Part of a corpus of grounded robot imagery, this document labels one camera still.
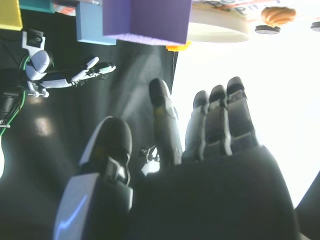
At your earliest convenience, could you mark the purple cube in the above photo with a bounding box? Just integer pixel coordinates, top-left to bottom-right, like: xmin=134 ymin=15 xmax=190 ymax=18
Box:
xmin=102 ymin=0 xmax=193 ymax=47

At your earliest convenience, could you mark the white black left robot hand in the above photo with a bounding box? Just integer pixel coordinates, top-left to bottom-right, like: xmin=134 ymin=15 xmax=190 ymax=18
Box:
xmin=53 ymin=76 xmax=301 ymax=240

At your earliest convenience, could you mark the blue foam block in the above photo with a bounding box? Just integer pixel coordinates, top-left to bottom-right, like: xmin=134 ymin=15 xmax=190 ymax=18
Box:
xmin=76 ymin=0 xmax=118 ymax=46

